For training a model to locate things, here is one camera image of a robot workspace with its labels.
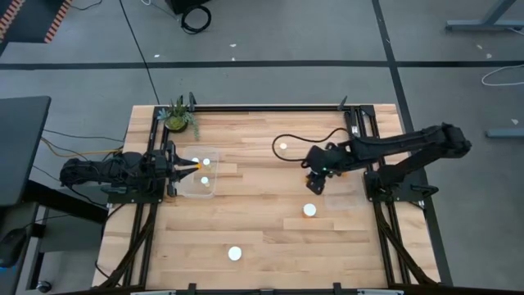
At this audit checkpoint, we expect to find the grey desk foot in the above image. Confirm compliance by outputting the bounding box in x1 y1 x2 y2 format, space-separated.
445 0 524 33
486 128 524 139

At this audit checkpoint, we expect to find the dark grey desk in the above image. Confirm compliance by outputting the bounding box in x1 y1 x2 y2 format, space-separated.
0 96 52 208

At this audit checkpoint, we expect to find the black cabinet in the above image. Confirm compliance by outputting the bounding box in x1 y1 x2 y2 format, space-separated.
165 0 212 16

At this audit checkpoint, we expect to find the black right camera cable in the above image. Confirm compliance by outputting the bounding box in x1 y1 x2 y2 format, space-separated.
271 127 354 164

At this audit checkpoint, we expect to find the clear plastic bin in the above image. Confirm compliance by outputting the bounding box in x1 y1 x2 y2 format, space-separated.
177 146 221 200

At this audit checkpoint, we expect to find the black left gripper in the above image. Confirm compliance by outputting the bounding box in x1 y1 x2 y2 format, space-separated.
141 141 201 197

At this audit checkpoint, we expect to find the coiled black cable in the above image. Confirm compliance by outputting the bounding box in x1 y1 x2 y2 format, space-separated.
180 4 213 35

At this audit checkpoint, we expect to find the black orange-striped floor mat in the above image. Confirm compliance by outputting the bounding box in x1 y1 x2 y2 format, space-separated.
0 0 74 45

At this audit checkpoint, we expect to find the white floor cable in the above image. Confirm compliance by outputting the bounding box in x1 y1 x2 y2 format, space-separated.
481 64 524 88

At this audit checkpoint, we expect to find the black computer mouse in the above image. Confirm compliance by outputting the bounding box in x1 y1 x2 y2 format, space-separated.
0 227 29 270

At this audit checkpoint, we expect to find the potted succulent plant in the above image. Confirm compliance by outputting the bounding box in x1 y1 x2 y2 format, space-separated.
157 96 201 140

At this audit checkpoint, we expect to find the black aluminium table frame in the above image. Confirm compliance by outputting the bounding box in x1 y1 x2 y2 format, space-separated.
92 104 441 295

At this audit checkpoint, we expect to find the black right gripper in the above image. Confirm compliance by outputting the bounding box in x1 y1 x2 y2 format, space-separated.
305 143 345 196

